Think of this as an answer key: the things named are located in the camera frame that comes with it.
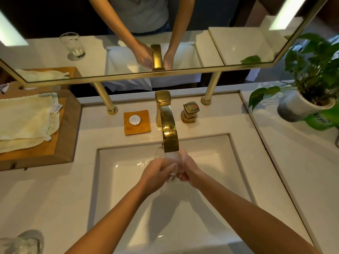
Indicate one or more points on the person's left hand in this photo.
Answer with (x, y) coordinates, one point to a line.
(155, 174)

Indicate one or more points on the person's right hand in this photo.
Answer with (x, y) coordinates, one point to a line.
(192, 169)

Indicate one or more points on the person's left thumb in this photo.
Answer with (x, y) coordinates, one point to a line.
(170, 169)

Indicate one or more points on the person's right thumb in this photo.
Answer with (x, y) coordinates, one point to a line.
(185, 157)

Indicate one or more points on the clear drinking glass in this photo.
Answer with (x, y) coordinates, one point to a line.
(25, 243)
(173, 157)

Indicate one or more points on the person's right forearm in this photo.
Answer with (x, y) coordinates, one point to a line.
(251, 216)

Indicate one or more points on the person's left forearm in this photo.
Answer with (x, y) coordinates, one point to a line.
(111, 222)

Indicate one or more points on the gold faucet spout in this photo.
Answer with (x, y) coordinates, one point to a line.
(166, 121)

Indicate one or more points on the white rectangular sink basin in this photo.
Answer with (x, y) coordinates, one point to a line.
(127, 182)

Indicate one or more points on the square wooden soap dish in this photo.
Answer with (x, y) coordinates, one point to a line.
(140, 129)

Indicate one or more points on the round white wrapped soap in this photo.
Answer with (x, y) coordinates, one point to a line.
(135, 120)

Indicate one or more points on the wooden tray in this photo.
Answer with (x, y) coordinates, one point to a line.
(66, 124)

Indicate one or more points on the gold framed mirror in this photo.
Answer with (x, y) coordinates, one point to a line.
(238, 50)

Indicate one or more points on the white plant pot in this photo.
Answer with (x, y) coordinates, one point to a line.
(294, 107)

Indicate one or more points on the green plastic packet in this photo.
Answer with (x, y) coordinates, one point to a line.
(321, 121)

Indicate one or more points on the green leafy plant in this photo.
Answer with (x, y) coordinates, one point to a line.
(309, 63)

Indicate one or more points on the folded cream towel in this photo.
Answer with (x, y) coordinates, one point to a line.
(23, 116)

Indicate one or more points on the gold mirror support post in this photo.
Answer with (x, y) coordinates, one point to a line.
(210, 88)
(104, 96)

